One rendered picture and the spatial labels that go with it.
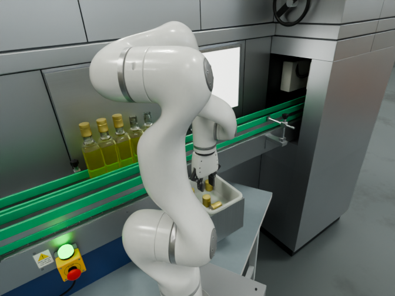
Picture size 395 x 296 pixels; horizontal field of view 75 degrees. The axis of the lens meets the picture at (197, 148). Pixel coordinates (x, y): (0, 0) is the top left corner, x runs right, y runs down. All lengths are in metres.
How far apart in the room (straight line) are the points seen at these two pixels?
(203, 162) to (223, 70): 0.58
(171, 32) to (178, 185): 0.31
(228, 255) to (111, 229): 0.49
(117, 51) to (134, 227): 0.39
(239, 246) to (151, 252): 0.63
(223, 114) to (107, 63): 0.41
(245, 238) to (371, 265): 1.30
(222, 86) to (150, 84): 0.95
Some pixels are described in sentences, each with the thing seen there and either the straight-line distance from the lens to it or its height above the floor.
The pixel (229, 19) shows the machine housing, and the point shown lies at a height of 1.60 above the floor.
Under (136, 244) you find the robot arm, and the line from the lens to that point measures 0.65.
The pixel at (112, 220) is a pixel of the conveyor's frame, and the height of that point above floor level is 1.02.
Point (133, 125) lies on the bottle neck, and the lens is 1.01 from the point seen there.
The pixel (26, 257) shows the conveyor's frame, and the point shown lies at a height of 1.02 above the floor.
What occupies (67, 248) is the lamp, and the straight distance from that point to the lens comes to 0.96.
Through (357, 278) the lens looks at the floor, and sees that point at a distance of 2.24.
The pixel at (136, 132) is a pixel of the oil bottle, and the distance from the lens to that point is 1.02.
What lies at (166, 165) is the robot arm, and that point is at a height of 1.40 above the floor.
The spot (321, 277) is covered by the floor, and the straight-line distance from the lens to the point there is 2.16.
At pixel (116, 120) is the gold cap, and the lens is 0.98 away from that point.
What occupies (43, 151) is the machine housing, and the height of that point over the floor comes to 1.21.
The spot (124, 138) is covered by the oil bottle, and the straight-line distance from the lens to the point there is 1.00.
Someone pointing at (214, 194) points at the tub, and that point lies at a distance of 1.15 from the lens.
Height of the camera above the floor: 1.67
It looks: 29 degrees down
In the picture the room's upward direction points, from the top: 3 degrees counter-clockwise
